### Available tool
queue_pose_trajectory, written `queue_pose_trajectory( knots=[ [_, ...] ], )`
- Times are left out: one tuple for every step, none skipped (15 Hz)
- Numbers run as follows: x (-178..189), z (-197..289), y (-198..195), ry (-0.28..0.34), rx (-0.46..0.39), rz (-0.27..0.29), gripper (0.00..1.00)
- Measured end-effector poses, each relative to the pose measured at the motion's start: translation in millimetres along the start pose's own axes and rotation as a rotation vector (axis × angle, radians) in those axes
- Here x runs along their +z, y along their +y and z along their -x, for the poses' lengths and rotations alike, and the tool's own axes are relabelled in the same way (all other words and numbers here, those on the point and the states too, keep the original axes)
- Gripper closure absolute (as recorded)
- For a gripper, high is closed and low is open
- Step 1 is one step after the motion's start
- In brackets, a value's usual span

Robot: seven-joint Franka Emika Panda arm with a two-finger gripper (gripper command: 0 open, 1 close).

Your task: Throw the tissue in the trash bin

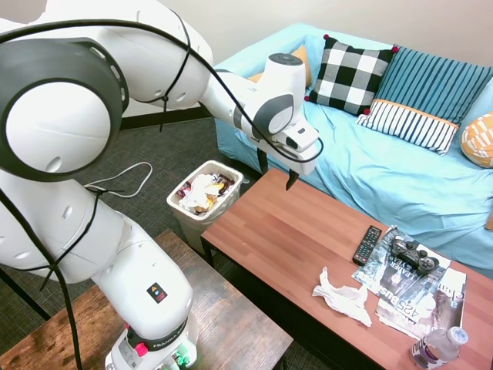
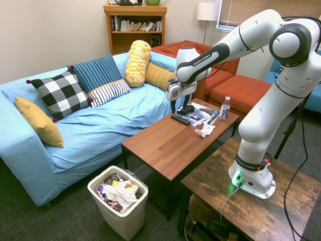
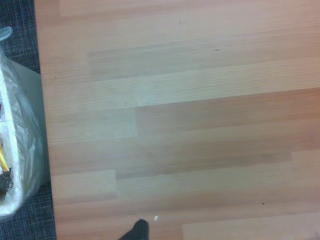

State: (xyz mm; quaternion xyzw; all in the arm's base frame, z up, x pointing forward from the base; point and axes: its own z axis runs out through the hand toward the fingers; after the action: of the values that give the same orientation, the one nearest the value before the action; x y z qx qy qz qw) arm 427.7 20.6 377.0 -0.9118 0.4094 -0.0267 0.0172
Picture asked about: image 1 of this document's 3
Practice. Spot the dark cover magazine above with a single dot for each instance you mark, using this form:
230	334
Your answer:
381	268

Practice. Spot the white crumpled bag trash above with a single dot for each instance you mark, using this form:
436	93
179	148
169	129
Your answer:
196	189

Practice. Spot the red-brown wooden coffee table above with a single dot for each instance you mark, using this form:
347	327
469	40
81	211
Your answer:
289	231

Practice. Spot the light blue covered sofa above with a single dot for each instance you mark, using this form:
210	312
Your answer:
385	173

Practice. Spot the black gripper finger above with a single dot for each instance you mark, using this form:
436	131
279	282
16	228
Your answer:
263	160
291	180

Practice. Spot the beige plastic trash bin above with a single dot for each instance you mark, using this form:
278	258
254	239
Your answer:
200	229

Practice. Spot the mustard striped pillow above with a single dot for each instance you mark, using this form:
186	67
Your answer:
490	220

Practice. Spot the black tv remote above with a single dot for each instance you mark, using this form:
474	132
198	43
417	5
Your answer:
366	246

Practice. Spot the clear plastic water bottle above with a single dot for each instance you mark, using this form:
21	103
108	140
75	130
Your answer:
439	347

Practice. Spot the black game controller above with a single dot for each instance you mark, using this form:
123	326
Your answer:
414	256

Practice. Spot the brown snack wrapper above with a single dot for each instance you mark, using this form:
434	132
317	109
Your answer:
225	180

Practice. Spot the rustic wooden robot stand table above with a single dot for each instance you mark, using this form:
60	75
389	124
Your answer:
231	327

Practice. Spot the white navy striped lumbar pillow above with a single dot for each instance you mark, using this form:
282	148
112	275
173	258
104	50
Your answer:
408	125

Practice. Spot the blue striped pillow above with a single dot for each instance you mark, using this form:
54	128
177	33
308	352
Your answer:
431	85

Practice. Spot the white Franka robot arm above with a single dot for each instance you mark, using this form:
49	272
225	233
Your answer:
146	289

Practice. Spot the plain mustard pillow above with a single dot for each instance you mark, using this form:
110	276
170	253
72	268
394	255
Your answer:
304	58

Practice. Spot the black camera tripod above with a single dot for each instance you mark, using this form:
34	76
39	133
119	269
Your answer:
25	293

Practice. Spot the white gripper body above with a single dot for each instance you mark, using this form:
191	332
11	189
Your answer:
304	158

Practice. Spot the black white checkered pillow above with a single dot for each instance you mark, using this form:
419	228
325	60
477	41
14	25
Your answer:
348	73

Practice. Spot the business magazine with white lettering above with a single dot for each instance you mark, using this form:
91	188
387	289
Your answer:
423	308

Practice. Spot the yellow white patterned bolster pillow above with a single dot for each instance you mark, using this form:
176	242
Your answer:
479	140

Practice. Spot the white tissue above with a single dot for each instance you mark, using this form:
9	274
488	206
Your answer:
343	298

